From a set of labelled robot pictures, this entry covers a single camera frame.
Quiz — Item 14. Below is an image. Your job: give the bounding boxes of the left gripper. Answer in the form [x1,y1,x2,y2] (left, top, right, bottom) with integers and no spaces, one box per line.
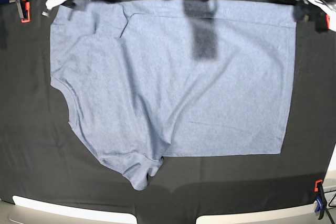
[294,0,335,33]

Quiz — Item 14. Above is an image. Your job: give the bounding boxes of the light blue t-shirt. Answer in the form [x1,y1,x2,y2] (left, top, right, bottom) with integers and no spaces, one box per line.
[50,0,296,190]

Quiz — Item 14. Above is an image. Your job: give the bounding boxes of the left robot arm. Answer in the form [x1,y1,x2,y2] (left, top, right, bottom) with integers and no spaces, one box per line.
[293,0,335,33]

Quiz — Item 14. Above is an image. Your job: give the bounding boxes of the red clamp top right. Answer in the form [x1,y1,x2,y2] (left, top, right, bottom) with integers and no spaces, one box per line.
[326,14,330,30]

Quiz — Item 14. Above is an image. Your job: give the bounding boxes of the red clamp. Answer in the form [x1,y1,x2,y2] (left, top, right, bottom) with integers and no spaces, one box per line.
[15,0,30,23]
[326,14,330,30]

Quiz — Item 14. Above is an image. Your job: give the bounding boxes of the red clamp top left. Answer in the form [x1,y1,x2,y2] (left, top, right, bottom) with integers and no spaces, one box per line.
[15,0,30,23]

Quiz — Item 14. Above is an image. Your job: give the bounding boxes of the black table cloth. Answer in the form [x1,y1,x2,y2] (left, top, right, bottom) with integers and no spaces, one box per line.
[1,0,335,223]

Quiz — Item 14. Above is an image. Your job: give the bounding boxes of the clamp bottom right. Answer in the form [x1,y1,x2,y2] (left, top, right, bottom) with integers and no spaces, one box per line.
[314,179,327,220]

